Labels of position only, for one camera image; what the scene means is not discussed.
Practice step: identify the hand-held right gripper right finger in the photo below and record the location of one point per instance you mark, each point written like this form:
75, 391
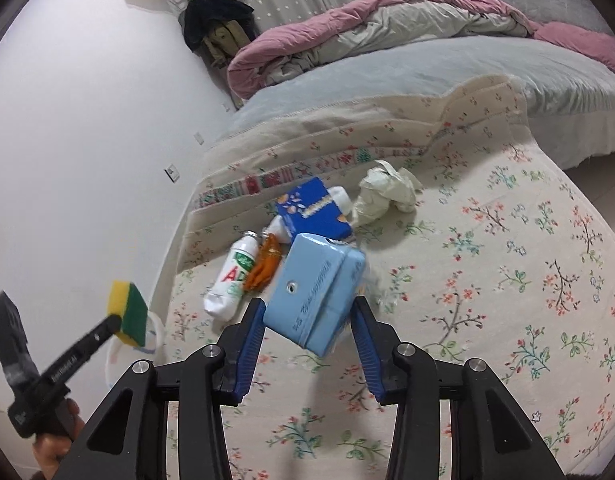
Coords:
367, 355

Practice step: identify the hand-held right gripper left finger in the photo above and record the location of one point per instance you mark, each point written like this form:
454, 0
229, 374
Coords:
247, 355

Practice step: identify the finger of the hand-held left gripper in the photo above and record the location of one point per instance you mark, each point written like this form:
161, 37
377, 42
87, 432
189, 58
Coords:
102, 335

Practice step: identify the white patterned plastic bin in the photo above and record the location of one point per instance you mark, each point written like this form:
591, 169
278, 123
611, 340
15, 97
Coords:
111, 357

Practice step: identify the yellow green sponge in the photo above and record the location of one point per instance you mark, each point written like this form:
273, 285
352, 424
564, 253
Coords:
132, 310

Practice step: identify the white printed drink bottle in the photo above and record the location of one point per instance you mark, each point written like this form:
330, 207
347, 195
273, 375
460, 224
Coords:
232, 280

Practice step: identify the light blue carton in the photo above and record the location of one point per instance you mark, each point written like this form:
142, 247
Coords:
312, 295

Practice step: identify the orange crinkled wrapper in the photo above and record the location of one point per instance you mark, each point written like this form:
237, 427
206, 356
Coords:
263, 265

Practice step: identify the blue cardboard box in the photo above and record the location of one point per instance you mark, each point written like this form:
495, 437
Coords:
312, 210

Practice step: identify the small white bottle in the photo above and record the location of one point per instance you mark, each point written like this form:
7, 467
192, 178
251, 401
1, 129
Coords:
340, 196

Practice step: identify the white tissue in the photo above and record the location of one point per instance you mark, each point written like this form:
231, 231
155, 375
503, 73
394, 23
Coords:
382, 190

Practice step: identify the person's left hand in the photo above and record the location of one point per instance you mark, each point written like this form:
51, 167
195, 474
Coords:
49, 452

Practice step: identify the floral printed blanket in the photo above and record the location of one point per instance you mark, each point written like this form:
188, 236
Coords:
487, 260

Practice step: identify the grey bed sheet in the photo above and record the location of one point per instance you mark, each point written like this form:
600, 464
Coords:
387, 75

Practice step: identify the pink grey quilt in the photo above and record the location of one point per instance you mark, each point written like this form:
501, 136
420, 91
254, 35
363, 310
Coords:
297, 35

